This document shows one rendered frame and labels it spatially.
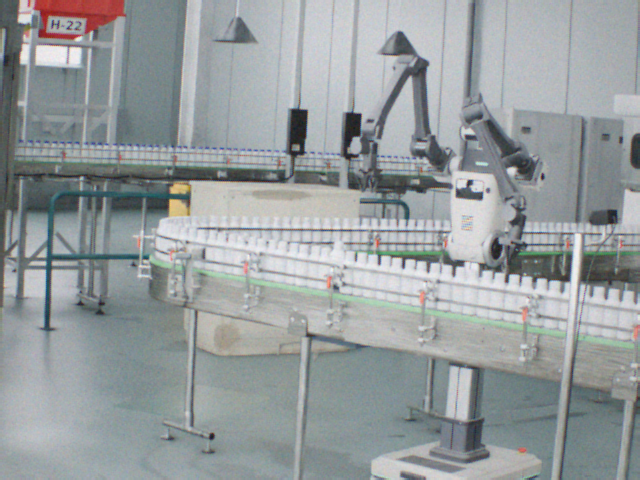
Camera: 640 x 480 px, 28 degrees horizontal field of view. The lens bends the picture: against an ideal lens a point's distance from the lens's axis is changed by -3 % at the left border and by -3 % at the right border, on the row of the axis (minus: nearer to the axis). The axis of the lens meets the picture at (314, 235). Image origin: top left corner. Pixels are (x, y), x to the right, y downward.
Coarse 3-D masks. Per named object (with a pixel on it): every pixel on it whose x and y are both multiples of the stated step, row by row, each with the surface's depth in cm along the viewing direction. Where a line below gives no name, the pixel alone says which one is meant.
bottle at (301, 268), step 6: (300, 246) 539; (306, 246) 538; (300, 252) 539; (306, 252) 538; (306, 258) 537; (300, 264) 538; (306, 264) 538; (300, 270) 538; (306, 270) 538; (300, 282) 538; (306, 282) 538
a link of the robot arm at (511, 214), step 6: (522, 198) 504; (510, 204) 497; (522, 204) 504; (504, 210) 498; (510, 210) 497; (516, 210) 499; (522, 210) 506; (504, 216) 497; (510, 216) 496; (516, 216) 496; (510, 222) 498; (516, 222) 499
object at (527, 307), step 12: (252, 264) 546; (324, 276) 514; (336, 276) 518; (420, 288) 488; (432, 288) 491; (420, 300) 487; (432, 300) 491; (528, 300) 458; (528, 312) 458; (420, 324) 489; (432, 324) 491; (636, 324) 427; (420, 336) 489; (432, 336) 491; (636, 336) 428; (528, 348) 458; (636, 348) 429; (636, 360) 430
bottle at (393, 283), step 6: (396, 258) 510; (396, 264) 507; (390, 270) 507; (396, 270) 506; (402, 270) 508; (390, 276) 507; (390, 282) 507; (396, 282) 506; (390, 288) 507; (396, 288) 507; (390, 294) 507; (390, 300) 508; (396, 300) 507
